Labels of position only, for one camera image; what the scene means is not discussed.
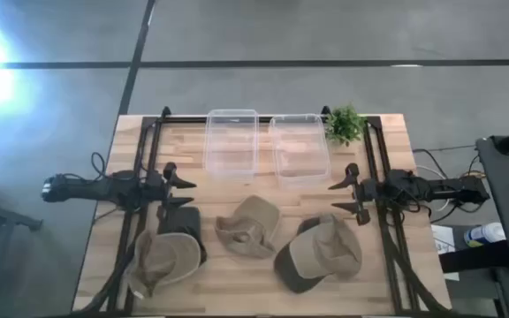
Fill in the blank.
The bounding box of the black strap bar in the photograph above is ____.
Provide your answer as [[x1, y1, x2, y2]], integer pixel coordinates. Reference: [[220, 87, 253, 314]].
[[438, 240, 509, 273]]

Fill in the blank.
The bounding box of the dark stand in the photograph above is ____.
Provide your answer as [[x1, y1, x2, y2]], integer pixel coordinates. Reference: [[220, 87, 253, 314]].
[[0, 175, 43, 233]]

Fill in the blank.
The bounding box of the small green potted plant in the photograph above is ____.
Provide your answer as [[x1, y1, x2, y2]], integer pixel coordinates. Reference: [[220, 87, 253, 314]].
[[323, 103, 368, 147]]

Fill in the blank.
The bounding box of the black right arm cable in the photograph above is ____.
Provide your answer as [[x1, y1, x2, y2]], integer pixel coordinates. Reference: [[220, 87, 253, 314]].
[[412, 148, 481, 224]]

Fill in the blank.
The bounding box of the white cable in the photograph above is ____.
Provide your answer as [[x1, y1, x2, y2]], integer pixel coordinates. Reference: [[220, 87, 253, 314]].
[[415, 164, 452, 212]]

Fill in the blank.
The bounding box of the black metal table frame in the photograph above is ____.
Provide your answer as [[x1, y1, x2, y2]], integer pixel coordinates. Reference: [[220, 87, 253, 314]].
[[72, 105, 459, 317]]

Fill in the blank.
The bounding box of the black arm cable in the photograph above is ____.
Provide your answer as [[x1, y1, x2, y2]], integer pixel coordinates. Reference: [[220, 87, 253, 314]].
[[412, 148, 481, 224], [62, 151, 118, 182]]

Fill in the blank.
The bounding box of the two-tone cap with dark brim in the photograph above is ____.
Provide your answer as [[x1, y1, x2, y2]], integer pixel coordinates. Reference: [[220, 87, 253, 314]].
[[273, 213, 363, 294]]

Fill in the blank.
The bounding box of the beige bucket hat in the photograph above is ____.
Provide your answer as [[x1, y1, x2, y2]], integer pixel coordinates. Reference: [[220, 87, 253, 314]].
[[214, 194, 282, 260]]

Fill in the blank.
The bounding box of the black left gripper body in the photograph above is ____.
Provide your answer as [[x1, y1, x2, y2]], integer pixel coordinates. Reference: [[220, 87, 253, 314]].
[[149, 162, 180, 222]]

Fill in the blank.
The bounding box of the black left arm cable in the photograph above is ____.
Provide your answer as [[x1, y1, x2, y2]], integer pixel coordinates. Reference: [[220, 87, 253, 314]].
[[62, 151, 118, 182]]

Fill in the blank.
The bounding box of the white paper sheet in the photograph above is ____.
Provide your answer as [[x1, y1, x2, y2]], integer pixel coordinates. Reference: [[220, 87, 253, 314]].
[[430, 223, 461, 282]]

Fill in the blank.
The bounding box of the tan cap with dark crown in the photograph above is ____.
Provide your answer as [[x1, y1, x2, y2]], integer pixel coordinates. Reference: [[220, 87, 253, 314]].
[[125, 205, 208, 299]]

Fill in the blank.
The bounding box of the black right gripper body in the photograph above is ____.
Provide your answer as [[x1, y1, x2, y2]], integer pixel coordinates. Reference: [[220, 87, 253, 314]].
[[346, 163, 377, 226]]

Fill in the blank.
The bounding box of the clear plastic bin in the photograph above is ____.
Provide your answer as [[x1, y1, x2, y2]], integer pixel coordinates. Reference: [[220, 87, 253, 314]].
[[268, 113, 331, 189], [202, 109, 260, 183]]

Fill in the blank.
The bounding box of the white bottle with blue label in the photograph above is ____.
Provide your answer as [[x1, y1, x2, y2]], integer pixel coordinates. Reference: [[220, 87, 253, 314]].
[[463, 222, 506, 247]]

